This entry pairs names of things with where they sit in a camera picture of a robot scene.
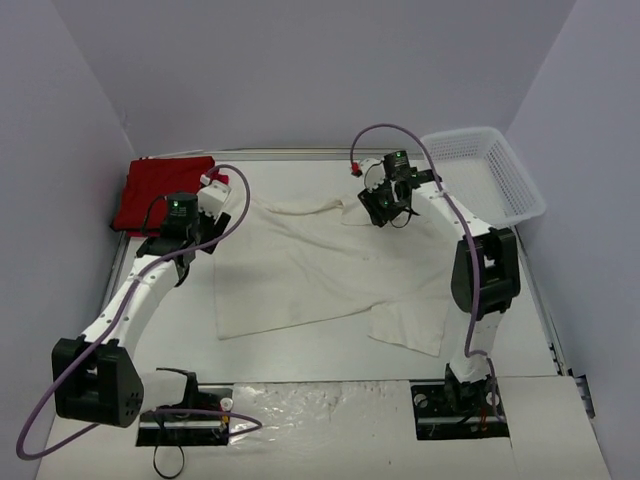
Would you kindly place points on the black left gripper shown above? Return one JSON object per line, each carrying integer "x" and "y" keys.
{"x": 211, "y": 234}

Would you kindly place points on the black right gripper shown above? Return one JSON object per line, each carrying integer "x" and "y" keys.
{"x": 376, "y": 209}

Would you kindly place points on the white t-shirt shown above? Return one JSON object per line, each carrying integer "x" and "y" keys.
{"x": 296, "y": 263}

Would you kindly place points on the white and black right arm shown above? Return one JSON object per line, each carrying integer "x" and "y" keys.
{"x": 485, "y": 277}

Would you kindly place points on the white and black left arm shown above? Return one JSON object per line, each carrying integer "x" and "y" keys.
{"x": 94, "y": 374}

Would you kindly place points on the dark red folded t-shirt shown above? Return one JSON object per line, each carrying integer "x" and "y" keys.
{"x": 149, "y": 178}

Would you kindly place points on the white plastic basket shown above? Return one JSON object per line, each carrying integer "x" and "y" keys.
{"x": 480, "y": 169}

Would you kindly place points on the white foam board front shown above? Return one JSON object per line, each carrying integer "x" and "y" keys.
{"x": 355, "y": 431}

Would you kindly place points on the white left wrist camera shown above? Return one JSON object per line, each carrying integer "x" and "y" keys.
{"x": 212, "y": 198}

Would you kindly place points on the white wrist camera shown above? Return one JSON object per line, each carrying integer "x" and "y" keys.
{"x": 212, "y": 198}
{"x": 371, "y": 171}

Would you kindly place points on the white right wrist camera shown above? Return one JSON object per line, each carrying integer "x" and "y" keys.
{"x": 371, "y": 171}

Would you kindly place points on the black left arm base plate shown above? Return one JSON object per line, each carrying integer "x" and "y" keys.
{"x": 189, "y": 430}

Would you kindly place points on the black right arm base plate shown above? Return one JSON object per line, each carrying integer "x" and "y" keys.
{"x": 437, "y": 419}

